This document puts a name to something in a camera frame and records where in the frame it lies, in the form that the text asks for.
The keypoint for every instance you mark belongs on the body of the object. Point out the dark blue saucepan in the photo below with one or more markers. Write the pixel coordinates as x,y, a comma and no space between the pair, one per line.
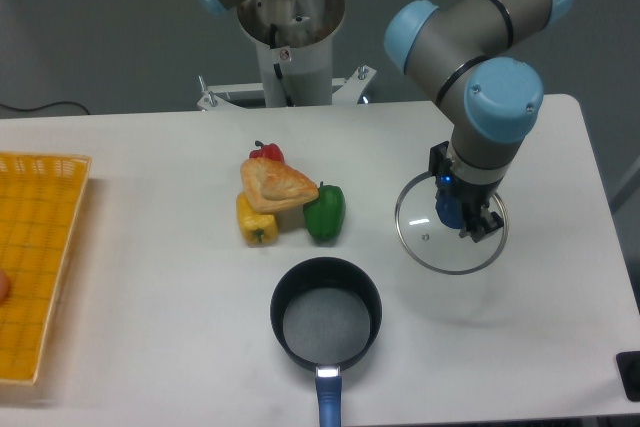
326,313

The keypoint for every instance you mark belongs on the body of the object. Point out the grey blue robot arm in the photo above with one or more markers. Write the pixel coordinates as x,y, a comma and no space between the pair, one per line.
457,56

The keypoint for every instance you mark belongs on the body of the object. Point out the triangular puff pastry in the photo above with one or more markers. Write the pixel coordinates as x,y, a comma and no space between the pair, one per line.
272,186

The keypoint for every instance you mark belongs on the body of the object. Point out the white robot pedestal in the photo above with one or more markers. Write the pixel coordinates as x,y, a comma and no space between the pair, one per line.
293,40

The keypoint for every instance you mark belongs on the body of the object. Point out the glass pot lid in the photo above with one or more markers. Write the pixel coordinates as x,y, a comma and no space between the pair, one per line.
437,246

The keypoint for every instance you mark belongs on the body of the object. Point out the black corner device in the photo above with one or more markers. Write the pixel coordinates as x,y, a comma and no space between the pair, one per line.
628,364

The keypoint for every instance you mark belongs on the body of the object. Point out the yellow bell pepper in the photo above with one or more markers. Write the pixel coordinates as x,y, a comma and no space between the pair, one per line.
255,228

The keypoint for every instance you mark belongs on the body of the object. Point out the yellow woven basket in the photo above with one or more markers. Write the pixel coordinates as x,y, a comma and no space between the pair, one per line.
41,197

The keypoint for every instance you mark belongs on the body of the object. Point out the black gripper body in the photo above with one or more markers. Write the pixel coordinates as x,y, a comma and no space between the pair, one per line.
462,190

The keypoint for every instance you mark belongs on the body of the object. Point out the green bell pepper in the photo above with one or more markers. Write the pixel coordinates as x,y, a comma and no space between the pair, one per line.
325,215

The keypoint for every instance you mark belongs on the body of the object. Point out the red bell pepper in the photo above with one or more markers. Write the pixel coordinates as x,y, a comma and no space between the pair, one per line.
269,151

